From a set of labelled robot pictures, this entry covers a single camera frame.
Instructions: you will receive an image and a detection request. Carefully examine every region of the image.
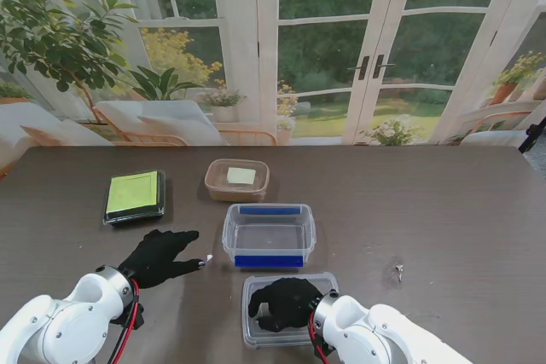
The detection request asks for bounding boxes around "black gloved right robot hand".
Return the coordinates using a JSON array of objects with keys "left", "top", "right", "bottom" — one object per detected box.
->
[{"left": 247, "top": 277, "right": 325, "bottom": 333}]

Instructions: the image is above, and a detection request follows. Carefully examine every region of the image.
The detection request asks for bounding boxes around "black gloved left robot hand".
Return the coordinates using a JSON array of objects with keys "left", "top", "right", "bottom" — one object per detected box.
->
[{"left": 117, "top": 229, "right": 206, "bottom": 289}]

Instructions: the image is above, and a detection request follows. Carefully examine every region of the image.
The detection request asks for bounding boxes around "clear lid with blue label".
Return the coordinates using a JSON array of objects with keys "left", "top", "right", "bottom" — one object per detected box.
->
[{"left": 241, "top": 272, "right": 341, "bottom": 348}]

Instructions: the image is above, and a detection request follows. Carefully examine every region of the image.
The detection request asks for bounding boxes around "black plastic tray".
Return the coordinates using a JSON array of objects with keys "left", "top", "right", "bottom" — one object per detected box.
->
[{"left": 102, "top": 170, "right": 166, "bottom": 228}]

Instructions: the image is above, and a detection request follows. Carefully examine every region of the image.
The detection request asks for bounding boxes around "clear box with blue clips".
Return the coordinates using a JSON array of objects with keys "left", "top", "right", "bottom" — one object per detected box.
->
[{"left": 221, "top": 202, "right": 317, "bottom": 269}]

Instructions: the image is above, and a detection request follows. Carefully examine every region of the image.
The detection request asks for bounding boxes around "clear lid with green label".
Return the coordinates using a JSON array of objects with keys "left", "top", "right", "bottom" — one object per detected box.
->
[{"left": 102, "top": 170, "right": 166, "bottom": 225}]

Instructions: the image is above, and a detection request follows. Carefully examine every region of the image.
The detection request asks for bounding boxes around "brown kraft paper container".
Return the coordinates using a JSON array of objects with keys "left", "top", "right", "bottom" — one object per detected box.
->
[{"left": 203, "top": 159, "right": 270, "bottom": 204}]

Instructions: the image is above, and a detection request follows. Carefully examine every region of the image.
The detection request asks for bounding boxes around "clear lid with white label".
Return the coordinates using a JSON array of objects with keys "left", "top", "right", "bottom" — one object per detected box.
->
[{"left": 204, "top": 159, "right": 270, "bottom": 194}]

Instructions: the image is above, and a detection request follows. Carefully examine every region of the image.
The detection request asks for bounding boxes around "printed garden backdrop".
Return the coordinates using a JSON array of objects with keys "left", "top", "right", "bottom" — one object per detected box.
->
[{"left": 0, "top": 0, "right": 546, "bottom": 148}]

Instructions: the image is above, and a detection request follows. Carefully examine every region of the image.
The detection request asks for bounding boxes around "black tripod stand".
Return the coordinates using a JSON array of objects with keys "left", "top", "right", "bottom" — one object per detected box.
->
[{"left": 518, "top": 123, "right": 546, "bottom": 155}]

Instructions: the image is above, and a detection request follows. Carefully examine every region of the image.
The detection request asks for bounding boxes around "red cable on right arm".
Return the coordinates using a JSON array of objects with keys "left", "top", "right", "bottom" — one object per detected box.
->
[{"left": 309, "top": 312, "right": 332, "bottom": 359}]

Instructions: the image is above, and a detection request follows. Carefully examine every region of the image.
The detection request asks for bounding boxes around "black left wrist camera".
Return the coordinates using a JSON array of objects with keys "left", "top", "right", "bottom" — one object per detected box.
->
[{"left": 110, "top": 303, "right": 145, "bottom": 330}]

